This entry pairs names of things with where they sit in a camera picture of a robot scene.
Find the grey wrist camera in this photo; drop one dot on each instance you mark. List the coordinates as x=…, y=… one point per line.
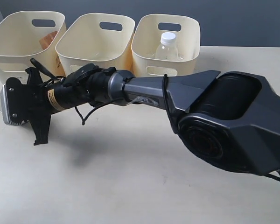
x=12, y=102

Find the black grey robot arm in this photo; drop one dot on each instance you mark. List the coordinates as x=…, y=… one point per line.
x=230, y=120

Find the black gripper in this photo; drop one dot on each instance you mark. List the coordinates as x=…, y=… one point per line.
x=39, y=100

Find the brown wooden cup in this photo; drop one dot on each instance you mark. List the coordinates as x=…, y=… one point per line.
x=47, y=40

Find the clear plastic bottle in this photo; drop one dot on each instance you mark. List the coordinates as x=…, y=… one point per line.
x=167, y=50

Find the left cream plastic bin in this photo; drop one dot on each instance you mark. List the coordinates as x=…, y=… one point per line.
x=20, y=33

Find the middle cream plastic bin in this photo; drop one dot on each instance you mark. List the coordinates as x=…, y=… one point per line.
x=102, y=39

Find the cream plastic bin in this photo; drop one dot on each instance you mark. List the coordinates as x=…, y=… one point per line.
x=102, y=39
x=20, y=33
x=147, y=38

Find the right cream plastic bin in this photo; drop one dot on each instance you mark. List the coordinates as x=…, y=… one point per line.
x=147, y=38

